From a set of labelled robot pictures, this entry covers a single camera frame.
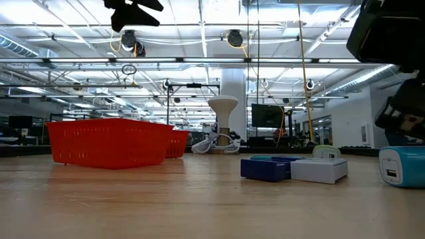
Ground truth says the black hanging cable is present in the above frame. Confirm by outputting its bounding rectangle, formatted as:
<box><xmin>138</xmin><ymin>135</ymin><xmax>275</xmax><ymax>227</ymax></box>
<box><xmin>256</xmin><ymin>0</ymin><xmax>261</xmax><ymax>104</ymax></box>

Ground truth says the teal blue box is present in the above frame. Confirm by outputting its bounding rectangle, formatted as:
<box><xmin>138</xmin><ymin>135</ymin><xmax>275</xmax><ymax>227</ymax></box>
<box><xmin>249</xmin><ymin>155</ymin><xmax>303</xmax><ymax>161</ymax></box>

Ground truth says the long ceiling light strip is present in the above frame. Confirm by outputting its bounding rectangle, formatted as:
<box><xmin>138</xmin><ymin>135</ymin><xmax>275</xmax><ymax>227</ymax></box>
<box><xmin>0</xmin><ymin>56</ymin><xmax>389</xmax><ymax>64</ymax></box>

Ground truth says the white box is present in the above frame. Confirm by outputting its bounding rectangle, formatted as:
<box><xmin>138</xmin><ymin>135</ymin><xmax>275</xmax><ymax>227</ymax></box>
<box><xmin>290</xmin><ymin>157</ymin><xmax>349</xmax><ymax>185</ymax></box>

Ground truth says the yellow hanging cable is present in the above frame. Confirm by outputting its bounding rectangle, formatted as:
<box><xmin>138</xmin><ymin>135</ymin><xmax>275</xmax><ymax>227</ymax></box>
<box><xmin>296</xmin><ymin>0</ymin><xmax>315</xmax><ymax>144</ymax></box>

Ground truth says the black background rig frame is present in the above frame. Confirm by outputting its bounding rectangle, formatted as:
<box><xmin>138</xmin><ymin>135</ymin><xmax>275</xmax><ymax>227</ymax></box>
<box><xmin>165</xmin><ymin>82</ymin><xmax>221</xmax><ymax>133</ymax></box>

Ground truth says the red plastic mesh basket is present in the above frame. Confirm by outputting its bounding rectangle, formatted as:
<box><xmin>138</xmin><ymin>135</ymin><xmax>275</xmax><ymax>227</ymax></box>
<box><xmin>165</xmin><ymin>129</ymin><xmax>190</xmax><ymax>159</ymax></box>
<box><xmin>46</xmin><ymin>118</ymin><xmax>175</xmax><ymax>170</ymax></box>

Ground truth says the white coiled cable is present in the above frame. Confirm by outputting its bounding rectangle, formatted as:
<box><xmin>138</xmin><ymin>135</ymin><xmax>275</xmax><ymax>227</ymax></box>
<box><xmin>191</xmin><ymin>131</ymin><xmax>240</xmax><ymax>155</ymax></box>

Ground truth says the white mushroom table lamp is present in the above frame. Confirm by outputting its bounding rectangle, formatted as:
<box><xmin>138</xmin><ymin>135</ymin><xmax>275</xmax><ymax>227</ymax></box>
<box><xmin>207</xmin><ymin>94</ymin><xmax>240</xmax><ymax>155</ymax></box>

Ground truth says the green and white charger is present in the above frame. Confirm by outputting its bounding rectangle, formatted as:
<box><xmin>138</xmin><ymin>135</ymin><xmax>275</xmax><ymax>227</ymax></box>
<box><xmin>311</xmin><ymin>144</ymin><xmax>342</xmax><ymax>159</ymax></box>

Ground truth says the black background monitor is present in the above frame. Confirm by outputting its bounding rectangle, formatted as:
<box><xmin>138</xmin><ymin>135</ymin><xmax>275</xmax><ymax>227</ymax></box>
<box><xmin>251</xmin><ymin>103</ymin><xmax>286</xmax><ymax>129</ymax></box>

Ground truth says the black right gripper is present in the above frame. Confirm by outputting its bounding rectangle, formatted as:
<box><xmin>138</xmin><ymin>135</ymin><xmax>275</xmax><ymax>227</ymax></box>
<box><xmin>346</xmin><ymin>0</ymin><xmax>425</xmax><ymax>140</ymax></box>

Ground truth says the small dark digital clock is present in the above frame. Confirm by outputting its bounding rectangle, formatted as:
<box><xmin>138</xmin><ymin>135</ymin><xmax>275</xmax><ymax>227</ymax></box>
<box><xmin>240</xmin><ymin>158</ymin><xmax>293</xmax><ymax>183</ymax></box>

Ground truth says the light blue charger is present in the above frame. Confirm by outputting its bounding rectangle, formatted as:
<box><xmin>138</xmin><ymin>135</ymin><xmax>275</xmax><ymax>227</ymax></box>
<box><xmin>378</xmin><ymin>145</ymin><xmax>425</xmax><ymax>189</ymax></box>

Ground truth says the dark background monitor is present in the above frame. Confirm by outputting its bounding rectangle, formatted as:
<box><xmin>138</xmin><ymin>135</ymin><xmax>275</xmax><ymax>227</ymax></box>
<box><xmin>8</xmin><ymin>115</ymin><xmax>34</xmax><ymax>130</ymax></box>

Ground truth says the black aluminium table frame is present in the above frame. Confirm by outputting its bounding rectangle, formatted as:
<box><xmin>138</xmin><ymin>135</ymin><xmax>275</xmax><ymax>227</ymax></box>
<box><xmin>0</xmin><ymin>144</ymin><xmax>380</xmax><ymax>158</ymax></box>

